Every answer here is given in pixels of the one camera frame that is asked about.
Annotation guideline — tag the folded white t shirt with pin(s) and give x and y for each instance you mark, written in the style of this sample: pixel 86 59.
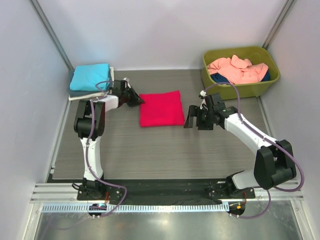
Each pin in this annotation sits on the folded white t shirt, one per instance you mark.
pixel 109 86

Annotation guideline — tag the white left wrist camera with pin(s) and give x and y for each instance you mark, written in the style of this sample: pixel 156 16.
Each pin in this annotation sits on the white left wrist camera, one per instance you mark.
pixel 127 80

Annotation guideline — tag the folded turquoise t shirt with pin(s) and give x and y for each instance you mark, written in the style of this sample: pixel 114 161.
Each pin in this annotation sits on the folded turquoise t shirt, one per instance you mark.
pixel 86 77

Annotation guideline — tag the dark blue t shirt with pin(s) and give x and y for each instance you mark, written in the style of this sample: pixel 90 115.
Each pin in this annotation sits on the dark blue t shirt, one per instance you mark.
pixel 236 78

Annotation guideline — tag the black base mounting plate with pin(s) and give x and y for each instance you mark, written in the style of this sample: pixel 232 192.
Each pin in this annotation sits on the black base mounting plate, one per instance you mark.
pixel 161 192

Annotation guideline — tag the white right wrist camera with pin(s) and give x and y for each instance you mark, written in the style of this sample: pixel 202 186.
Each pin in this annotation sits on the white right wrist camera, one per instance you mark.
pixel 203 96

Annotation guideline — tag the right aluminium frame post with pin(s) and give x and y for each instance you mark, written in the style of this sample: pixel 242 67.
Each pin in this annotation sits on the right aluminium frame post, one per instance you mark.
pixel 280 19

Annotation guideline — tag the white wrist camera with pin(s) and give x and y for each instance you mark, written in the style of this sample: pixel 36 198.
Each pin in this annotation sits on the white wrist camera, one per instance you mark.
pixel 127 80
pixel 203 96

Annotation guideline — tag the aluminium frame post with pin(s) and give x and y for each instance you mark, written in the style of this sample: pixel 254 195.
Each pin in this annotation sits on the aluminium frame post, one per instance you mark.
pixel 280 19
pixel 51 33

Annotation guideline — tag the left aluminium frame post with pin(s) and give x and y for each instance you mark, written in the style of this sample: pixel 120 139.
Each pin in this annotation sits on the left aluminium frame post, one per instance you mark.
pixel 51 33

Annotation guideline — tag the peach t shirt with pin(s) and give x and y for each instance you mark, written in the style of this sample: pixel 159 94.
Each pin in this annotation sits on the peach t shirt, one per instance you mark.
pixel 235 64

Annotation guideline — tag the red t shirt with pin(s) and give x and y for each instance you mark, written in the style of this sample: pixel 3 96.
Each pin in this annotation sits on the red t shirt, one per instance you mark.
pixel 161 110

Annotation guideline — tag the olive green plastic bin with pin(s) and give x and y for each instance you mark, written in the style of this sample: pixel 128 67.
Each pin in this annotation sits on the olive green plastic bin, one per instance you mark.
pixel 256 55

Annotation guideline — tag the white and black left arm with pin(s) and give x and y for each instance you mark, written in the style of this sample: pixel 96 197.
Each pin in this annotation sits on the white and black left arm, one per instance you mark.
pixel 89 124

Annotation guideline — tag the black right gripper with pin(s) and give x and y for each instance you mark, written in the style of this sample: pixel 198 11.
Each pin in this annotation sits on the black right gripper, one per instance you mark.
pixel 198 117

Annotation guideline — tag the white slotted cable duct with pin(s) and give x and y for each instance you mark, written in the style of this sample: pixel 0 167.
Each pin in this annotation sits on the white slotted cable duct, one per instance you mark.
pixel 99 208

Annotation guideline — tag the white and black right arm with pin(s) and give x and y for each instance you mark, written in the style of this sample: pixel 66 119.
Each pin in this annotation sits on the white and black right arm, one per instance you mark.
pixel 273 164

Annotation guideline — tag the aluminium front rail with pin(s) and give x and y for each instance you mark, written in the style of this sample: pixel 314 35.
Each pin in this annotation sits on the aluminium front rail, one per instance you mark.
pixel 65 193

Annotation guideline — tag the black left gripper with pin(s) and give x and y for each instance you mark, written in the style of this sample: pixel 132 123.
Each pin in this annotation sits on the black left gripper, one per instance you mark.
pixel 130 95

